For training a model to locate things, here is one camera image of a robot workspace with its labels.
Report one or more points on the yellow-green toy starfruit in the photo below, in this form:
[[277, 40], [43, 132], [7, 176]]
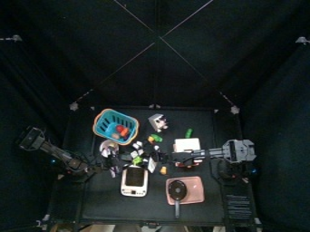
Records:
[[138, 160]]

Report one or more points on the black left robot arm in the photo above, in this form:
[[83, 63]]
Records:
[[60, 154]]

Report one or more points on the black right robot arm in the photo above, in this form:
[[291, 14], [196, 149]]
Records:
[[238, 152]]

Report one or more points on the small white cube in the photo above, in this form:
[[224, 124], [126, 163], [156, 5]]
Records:
[[134, 154], [139, 144]]

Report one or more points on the red toy under gripper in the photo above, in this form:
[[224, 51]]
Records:
[[187, 165]]

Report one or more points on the white card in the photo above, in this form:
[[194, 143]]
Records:
[[152, 165]]

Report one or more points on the small orange toy food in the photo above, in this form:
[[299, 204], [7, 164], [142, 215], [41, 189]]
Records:
[[163, 170]]

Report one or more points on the white box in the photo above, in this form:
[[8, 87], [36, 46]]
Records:
[[187, 144]]

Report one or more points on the white pink toy bowl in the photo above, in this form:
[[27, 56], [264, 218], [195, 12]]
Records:
[[108, 146]]

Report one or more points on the white digital kitchen scale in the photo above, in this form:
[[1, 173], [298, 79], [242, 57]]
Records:
[[134, 180]]

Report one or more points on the green orange toy vegetable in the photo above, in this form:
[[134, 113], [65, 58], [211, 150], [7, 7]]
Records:
[[155, 138]]

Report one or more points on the green toy vegetable stick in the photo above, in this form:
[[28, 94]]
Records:
[[188, 133]]

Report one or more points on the red toy fruit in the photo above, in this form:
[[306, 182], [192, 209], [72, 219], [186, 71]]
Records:
[[119, 129]]

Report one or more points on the grey toy cow box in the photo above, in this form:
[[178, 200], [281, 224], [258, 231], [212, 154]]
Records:
[[158, 122]]

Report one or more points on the black toy frying pan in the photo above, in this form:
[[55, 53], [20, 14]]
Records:
[[176, 191]]

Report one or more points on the pink tray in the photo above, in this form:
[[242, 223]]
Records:
[[192, 190]]

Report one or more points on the teal basket orange rim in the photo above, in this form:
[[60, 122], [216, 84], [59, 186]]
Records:
[[108, 122]]

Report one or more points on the white text label sticker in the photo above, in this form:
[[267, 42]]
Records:
[[238, 206]]

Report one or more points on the silver frame corner bracket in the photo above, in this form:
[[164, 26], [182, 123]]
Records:
[[234, 109], [73, 106], [16, 38], [154, 106], [302, 40]]

